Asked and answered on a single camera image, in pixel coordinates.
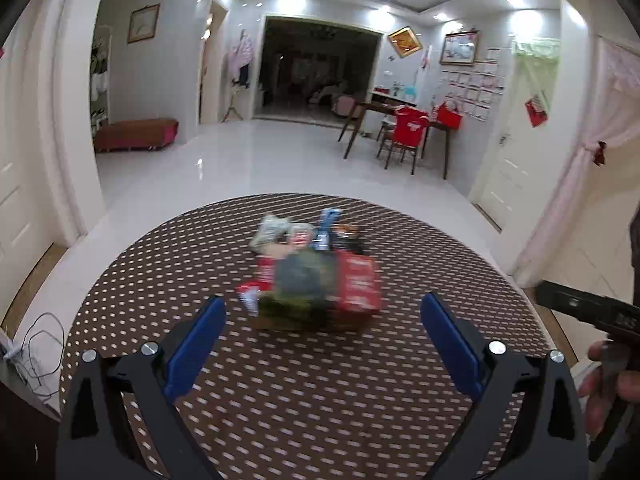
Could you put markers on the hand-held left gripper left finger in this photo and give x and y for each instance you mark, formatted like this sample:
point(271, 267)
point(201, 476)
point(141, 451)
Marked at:
point(195, 345)

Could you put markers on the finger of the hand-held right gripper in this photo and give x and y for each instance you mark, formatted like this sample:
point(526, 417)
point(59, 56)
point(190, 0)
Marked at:
point(570, 300)

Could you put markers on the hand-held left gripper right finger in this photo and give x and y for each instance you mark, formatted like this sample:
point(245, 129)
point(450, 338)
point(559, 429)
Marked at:
point(452, 345)

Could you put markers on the red cardboard box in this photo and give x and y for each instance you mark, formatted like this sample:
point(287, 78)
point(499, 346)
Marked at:
point(357, 282)

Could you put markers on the green white packet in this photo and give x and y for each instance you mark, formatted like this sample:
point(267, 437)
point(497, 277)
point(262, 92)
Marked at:
point(270, 230)

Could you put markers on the red snack packet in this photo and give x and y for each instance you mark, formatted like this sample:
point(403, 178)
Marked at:
point(301, 236)

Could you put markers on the blue medicine box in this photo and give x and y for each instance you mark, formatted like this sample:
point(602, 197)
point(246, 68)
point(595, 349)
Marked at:
point(328, 222)

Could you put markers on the person's right hand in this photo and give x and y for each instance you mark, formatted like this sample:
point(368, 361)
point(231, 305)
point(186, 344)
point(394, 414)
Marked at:
point(595, 390)

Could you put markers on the pink lace curtain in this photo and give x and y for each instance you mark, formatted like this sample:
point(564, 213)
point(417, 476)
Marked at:
point(590, 195)

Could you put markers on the round polka-dot table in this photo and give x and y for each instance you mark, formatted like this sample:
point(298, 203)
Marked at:
point(300, 400)

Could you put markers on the red bow curtain tieback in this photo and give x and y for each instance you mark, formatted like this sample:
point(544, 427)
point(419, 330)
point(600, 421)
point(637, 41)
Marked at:
point(599, 152)

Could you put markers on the dark wooden cabinet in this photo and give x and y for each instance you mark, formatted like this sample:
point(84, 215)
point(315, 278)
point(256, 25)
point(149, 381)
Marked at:
point(25, 435)

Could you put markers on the red hanging door ornament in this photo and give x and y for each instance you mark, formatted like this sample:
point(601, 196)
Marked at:
point(536, 110)

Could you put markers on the red bag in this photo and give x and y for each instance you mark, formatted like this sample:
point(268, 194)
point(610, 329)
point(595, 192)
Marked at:
point(450, 116)

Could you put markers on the red upholstered bench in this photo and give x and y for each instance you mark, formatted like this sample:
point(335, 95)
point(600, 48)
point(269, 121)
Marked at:
point(135, 132)

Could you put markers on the chair with red cover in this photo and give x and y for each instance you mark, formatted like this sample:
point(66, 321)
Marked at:
point(410, 127)

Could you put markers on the white panel door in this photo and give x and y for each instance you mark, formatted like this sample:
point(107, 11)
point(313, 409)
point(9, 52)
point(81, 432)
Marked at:
point(20, 185)

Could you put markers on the wooden dining table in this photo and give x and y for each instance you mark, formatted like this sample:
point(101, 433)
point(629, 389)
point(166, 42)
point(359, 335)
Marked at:
point(370, 107)

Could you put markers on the green valance curtain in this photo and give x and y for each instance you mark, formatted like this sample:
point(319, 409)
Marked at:
point(535, 49)

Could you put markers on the teal ornament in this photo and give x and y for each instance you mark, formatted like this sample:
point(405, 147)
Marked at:
point(410, 90)

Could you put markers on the coat rack with clothes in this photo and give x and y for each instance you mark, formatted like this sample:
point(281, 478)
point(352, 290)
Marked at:
point(242, 65)

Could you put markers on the sliding glass door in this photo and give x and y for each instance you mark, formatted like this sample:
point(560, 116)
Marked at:
point(315, 70)

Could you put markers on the diamond framed red picture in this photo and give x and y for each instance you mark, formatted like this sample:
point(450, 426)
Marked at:
point(404, 41)

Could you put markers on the group of wall certificates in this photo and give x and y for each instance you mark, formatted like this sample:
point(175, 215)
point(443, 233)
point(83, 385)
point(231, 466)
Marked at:
point(475, 90)

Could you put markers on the framed picture with dark frame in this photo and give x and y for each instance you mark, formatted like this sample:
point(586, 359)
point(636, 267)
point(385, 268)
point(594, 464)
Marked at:
point(460, 48)

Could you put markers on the framed painting with brown frame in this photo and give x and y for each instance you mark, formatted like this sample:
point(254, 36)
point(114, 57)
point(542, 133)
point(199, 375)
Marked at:
point(143, 23)

